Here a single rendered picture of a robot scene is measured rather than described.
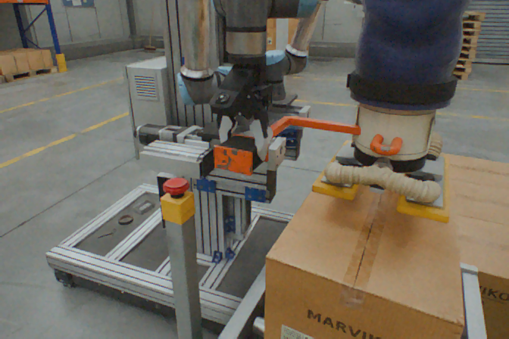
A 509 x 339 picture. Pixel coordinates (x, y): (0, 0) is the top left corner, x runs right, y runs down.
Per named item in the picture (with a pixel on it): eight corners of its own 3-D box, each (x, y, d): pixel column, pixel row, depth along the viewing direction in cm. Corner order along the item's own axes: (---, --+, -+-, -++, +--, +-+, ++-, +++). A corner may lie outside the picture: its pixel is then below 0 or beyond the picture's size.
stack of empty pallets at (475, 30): (470, 80, 710) (488, 12, 659) (412, 76, 746) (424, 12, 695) (460, 69, 821) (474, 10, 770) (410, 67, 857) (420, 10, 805)
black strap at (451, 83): (454, 109, 67) (459, 88, 65) (335, 96, 77) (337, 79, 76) (453, 86, 85) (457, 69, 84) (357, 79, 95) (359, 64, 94)
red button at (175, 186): (179, 203, 90) (178, 191, 89) (158, 197, 93) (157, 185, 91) (195, 191, 96) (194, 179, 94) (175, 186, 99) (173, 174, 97)
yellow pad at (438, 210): (448, 225, 70) (454, 203, 68) (395, 212, 74) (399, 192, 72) (448, 162, 97) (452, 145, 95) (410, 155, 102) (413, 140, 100)
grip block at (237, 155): (251, 176, 67) (250, 153, 65) (214, 167, 71) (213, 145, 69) (268, 160, 74) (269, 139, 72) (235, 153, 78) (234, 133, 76)
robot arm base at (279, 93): (253, 99, 174) (253, 79, 170) (263, 92, 187) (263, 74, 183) (281, 102, 170) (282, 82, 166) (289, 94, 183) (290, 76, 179)
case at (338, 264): (420, 449, 78) (464, 325, 62) (263, 371, 95) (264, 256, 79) (430, 278, 127) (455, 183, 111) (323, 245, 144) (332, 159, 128)
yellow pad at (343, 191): (353, 202, 78) (355, 182, 76) (310, 192, 82) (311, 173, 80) (377, 150, 106) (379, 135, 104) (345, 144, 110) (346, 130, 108)
